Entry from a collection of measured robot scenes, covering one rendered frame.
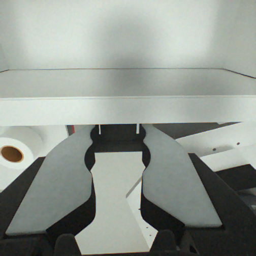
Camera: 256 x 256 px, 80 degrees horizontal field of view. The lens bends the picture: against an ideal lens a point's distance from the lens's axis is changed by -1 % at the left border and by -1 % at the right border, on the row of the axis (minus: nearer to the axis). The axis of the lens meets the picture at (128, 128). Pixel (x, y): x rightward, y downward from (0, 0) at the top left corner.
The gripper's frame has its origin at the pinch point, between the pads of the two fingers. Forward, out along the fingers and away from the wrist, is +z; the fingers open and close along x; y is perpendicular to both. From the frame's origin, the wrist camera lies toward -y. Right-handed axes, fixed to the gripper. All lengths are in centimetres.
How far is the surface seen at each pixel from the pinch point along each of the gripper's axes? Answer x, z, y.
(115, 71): -0.3, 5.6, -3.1
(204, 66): 9.3, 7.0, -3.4
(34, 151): -15.0, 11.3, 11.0
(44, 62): -7.7, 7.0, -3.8
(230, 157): 24.0, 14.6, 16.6
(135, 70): 1.7, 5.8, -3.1
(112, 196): -11, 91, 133
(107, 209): -17, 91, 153
